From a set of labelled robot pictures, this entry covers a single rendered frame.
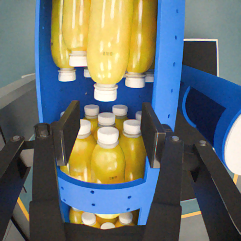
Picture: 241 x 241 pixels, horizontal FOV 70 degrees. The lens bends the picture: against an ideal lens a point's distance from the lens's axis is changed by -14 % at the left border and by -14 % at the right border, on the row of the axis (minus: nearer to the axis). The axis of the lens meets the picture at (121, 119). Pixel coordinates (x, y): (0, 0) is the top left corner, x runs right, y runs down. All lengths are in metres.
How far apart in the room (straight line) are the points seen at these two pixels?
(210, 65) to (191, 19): 0.39
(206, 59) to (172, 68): 1.20
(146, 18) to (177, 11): 0.06
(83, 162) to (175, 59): 0.26
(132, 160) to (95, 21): 0.28
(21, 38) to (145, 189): 1.48
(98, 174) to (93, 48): 0.22
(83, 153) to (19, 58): 1.34
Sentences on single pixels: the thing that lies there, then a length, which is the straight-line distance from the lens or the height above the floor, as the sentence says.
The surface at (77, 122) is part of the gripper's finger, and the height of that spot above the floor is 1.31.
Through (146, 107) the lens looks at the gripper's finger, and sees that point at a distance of 0.18.
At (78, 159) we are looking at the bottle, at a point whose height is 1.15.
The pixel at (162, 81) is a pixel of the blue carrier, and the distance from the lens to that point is 0.29.
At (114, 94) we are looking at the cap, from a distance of 0.34.
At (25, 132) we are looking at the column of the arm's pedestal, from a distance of 0.97.
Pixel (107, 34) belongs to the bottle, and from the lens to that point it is 0.30.
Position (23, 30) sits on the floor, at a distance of 1.65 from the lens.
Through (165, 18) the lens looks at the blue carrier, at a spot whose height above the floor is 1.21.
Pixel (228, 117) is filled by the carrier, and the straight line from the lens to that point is 0.63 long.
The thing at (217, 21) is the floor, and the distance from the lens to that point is 1.73.
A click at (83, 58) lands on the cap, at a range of 0.36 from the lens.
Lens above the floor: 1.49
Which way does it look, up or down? 68 degrees down
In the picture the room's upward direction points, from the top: 173 degrees clockwise
